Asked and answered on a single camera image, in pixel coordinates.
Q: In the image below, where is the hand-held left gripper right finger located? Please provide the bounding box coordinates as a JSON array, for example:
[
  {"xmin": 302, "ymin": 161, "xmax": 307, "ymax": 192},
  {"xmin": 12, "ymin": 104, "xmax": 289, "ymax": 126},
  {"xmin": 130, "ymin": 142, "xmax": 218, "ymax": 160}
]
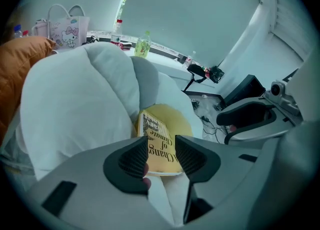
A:
[{"xmin": 174, "ymin": 134, "xmax": 285, "ymax": 225}]

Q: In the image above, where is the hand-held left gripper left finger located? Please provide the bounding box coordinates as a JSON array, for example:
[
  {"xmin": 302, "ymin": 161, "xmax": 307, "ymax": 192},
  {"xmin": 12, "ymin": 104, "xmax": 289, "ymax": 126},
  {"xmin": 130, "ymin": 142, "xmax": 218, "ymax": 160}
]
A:
[{"xmin": 28, "ymin": 135, "xmax": 175, "ymax": 230}]

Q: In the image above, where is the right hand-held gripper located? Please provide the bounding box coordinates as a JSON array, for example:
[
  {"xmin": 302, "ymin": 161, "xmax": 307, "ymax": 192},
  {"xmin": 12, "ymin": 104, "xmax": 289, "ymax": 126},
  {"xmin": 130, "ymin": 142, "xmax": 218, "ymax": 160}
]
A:
[{"xmin": 216, "ymin": 53, "xmax": 318, "ymax": 147}]

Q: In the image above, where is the yellow book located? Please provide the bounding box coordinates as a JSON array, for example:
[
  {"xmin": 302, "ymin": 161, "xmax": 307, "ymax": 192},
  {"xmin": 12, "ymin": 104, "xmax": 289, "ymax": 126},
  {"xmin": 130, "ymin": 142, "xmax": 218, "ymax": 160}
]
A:
[{"xmin": 136, "ymin": 109, "xmax": 184, "ymax": 177}]

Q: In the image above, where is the person's left hand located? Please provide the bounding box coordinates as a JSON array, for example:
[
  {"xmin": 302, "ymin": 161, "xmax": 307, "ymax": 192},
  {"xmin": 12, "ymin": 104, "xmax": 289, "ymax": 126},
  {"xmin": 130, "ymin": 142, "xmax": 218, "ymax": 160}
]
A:
[{"xmin": 141, "ymin": 163, "xmax": 153, "ymax": 191}]

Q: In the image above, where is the black case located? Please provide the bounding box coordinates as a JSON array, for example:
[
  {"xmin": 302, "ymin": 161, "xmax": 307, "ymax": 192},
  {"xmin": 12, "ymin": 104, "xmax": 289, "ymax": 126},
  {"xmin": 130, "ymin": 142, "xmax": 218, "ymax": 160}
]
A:
[{"xmin": 222, "ymin": 74, "xmax": 266, "ymax": 106}]

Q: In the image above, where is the small red label bottle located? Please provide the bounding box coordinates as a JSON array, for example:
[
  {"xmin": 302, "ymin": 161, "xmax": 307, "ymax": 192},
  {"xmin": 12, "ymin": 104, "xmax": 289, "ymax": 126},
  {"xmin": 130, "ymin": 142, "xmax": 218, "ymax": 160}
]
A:
[{"xmin": 184, "ymin": 55, "xmax": 195, "ymax": 69}]

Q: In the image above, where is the orange cushion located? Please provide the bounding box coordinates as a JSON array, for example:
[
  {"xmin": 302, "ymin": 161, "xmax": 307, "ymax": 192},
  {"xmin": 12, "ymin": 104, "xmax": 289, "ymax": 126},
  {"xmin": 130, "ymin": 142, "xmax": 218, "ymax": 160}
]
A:
[{"xmin": 0, "ymin": 35, "xmax": 57, "ymax": 147}]

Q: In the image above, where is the white roller blind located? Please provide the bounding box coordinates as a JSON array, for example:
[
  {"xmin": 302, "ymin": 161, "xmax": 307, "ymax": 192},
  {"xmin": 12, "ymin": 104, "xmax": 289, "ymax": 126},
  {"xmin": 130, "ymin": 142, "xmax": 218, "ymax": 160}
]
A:
[{"xmin": 119, "ymin": 0, "xmax": 263, "ymax": 67}]

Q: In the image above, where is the green drink bottle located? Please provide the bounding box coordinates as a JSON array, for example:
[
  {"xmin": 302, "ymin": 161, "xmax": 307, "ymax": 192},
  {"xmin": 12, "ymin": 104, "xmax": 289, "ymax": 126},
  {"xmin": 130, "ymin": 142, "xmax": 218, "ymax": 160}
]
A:
[{"xmin": 134, "ymin": 30, "xmax": 153, "ymax": 58}]

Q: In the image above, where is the tall red cap bottle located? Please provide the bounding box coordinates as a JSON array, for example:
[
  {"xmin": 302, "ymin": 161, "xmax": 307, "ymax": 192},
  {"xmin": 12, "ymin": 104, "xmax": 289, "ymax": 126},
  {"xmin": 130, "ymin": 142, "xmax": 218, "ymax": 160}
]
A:
[{"xmin": 110, "ymin": 19, "xmax": 124, "ymax": 47}]

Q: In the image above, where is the white cartoon tote bag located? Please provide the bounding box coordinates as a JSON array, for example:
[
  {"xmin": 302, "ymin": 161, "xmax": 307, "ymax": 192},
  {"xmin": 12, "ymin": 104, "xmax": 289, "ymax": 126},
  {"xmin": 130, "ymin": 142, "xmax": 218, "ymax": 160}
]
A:
[{"xmin": 47, "ymin": 3, "xmax": 91, "ymax": 50}]

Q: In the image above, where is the blue cap water bottle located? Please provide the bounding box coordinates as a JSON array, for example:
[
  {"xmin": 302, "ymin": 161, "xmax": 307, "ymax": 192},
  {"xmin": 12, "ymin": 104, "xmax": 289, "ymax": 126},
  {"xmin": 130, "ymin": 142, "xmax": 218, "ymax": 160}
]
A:
[{"xmin": 13, "ymin": 24, "xmax": 24, "ymax": 39}]

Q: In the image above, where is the black adapter cable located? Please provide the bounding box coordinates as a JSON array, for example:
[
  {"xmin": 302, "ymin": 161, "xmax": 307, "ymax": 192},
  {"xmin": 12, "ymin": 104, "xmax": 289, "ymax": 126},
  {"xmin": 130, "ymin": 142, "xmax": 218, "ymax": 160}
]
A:
[{"xmin": 199, "ymin": 115, "xmax": 227, "ymax": 143}]

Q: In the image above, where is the pink tumbler with handle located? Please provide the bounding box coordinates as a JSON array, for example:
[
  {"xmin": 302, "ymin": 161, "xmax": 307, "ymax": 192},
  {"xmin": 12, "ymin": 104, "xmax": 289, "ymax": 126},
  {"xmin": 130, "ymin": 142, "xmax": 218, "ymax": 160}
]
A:
[{"xmin": 31, "ymin": 18, "xmax": 51, "ymax": 38}]

